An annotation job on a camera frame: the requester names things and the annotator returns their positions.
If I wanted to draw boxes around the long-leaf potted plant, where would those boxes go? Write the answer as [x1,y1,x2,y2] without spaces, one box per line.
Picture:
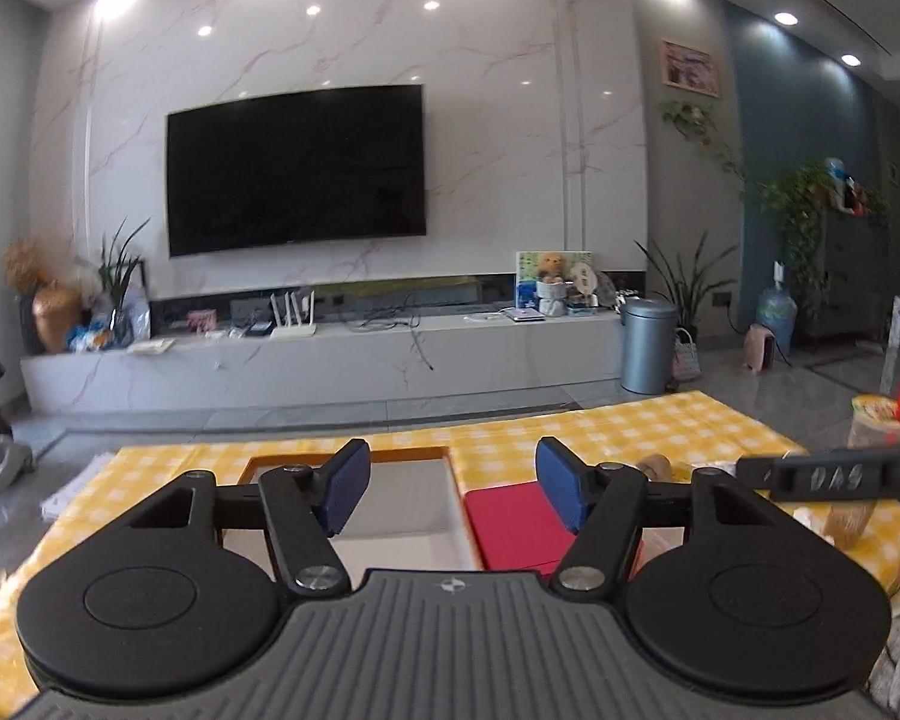
[634,232,740,331]

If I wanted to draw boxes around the orchid plant in glass vase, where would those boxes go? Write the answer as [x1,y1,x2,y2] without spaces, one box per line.
[97,217,152,347]

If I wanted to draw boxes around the snack bags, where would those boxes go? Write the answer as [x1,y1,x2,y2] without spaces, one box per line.
[67,319,115,355]

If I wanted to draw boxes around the bubble tea cup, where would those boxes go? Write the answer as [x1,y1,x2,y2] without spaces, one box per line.
[847,381,900,458]

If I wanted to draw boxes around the black cable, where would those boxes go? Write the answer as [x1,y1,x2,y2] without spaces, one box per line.
[345,306,437,373]

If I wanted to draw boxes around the red cloth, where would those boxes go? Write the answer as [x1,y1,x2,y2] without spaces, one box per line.
[463,481,646,578]

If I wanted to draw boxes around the brown teddy bear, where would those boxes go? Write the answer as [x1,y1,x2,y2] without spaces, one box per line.
[534,251,568,316]

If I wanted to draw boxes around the woven striped bag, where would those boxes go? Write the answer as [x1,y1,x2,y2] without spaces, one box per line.
[673,328,701,382]

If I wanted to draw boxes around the orange cardboard box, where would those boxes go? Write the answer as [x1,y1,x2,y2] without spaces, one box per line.
[223,446,473,572]

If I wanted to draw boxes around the pink space heater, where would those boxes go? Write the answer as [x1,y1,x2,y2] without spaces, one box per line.
[745,324,777,373]

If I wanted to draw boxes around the grey pedal trash can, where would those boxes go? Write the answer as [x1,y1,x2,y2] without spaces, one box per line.
[619,298,678,395]

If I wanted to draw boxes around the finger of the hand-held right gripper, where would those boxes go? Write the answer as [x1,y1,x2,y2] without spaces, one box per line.
[735,448,895,502]

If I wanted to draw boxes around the blue-grey storage cabinet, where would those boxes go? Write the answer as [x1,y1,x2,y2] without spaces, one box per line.
[821,206,895,344]

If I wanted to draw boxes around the climbing green plant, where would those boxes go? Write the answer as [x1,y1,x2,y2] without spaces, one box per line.
[757,161,890,317]

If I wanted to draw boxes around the white wifi router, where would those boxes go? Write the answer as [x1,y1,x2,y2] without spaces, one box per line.
[270,291,320,339]

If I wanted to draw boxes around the wooden framed wall picture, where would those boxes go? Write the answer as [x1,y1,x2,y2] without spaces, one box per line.
[660,40,721,98]

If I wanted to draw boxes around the white papers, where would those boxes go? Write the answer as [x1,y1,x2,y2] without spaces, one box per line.
[41,450,118,523]

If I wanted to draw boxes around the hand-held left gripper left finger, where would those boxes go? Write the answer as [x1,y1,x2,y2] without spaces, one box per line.
[124,439,372,602]

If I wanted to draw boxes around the dried flower bunch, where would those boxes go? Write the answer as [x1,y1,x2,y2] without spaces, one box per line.
[1,238,55,293]

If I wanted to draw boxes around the white marble television cabinet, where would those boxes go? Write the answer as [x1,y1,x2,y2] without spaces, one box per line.
[19,274,647,415]

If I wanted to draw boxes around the golden vase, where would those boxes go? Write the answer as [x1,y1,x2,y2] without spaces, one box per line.
[32,281,83,353]

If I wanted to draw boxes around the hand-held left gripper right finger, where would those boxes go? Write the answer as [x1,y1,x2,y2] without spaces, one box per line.
[536,436,785,602]

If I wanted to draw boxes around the black wall television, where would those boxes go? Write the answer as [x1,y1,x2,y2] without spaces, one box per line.
[166,85,428,258]

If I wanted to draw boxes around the colourful toys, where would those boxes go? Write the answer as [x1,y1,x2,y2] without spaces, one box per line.
[825,157,871,215]

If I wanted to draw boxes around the yellow checked tablecloth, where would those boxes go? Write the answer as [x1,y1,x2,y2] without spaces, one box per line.
[0,390,900,715]

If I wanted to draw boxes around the blue water jug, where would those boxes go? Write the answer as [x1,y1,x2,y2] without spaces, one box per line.
[756,261,798,355]

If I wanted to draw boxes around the hanging vine plant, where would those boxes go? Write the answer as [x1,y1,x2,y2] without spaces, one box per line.
[658,99,747,197]

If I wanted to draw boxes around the round wooden hand fan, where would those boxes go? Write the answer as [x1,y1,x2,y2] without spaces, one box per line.
[568,262,599,310]

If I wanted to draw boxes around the black vase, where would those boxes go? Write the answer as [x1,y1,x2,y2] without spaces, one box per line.
[16,292,46,357]

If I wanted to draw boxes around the painted canvas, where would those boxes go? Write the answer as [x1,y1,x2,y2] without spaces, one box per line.
[516,250,595,308]

